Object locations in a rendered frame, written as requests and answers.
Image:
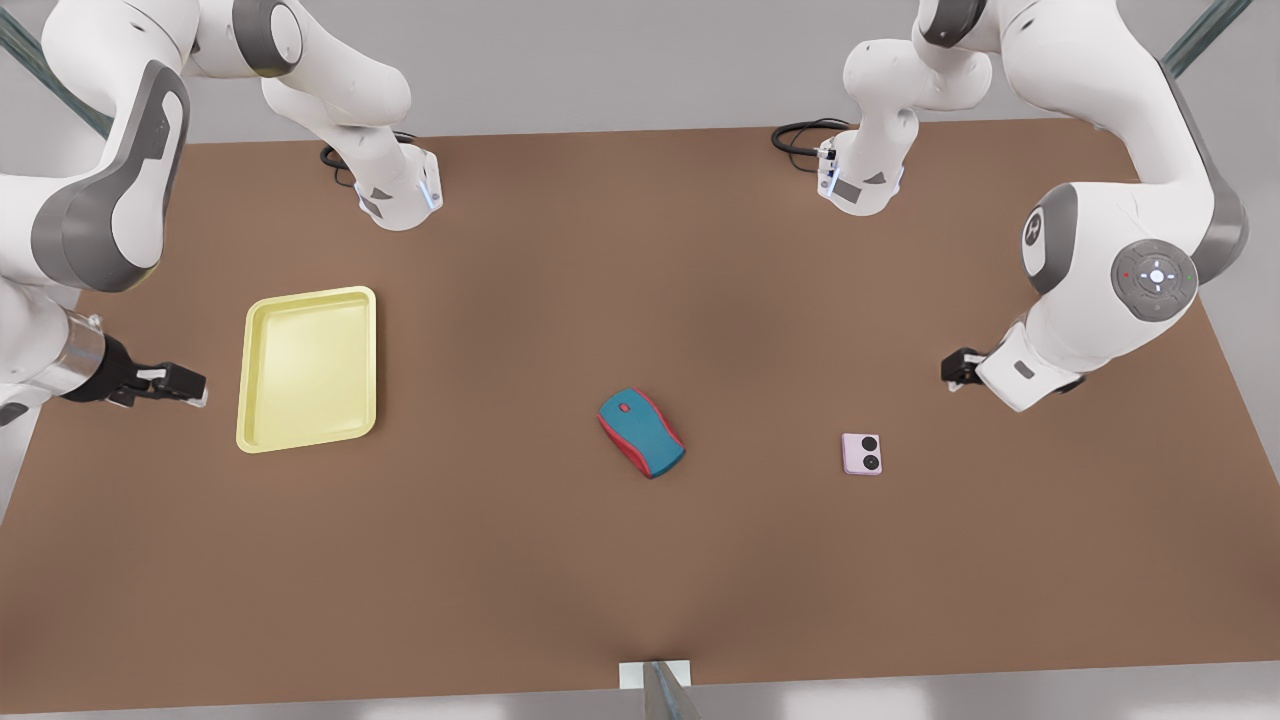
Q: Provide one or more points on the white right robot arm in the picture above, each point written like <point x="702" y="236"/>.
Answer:
<point x="110" y="190"/>

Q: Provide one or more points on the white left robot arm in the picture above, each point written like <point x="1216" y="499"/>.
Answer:
<point x="1120" y="290"/>

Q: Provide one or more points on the yellow rectangular tray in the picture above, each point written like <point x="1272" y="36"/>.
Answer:
<point x="308" y="368"/>

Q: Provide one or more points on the pink flip phone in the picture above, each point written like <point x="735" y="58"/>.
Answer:
<point x="862" y="454"/>

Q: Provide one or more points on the teal and red computer mouse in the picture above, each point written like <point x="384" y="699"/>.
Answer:
<point x="642" y="434"/>

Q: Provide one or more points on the silver frame post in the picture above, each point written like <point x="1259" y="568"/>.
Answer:
<point x="1200" y="35"/>
<point x="60" y="85"/>
<point x="665" y="695"/>

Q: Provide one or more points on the white post foot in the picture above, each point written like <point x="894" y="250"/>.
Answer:
<point x="630" y="675"/>

